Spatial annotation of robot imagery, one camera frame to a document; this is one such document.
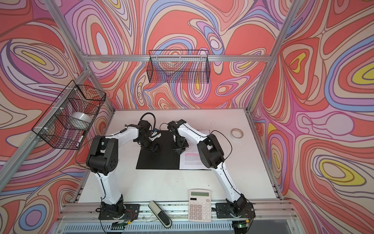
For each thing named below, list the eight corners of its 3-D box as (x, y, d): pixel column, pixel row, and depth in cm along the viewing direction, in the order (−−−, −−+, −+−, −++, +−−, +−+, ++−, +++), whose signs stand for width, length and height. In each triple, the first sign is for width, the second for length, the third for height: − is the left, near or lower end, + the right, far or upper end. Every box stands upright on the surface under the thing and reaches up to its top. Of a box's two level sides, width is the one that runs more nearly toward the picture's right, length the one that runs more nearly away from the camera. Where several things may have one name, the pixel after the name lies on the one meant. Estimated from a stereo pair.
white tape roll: (231, 140, 104) (232, 138, 102) (229, 130, 110) (230, 128, 108) (243, 140, 104) (244, 138, 102) (240, 130, 110) (241, 128, 108)
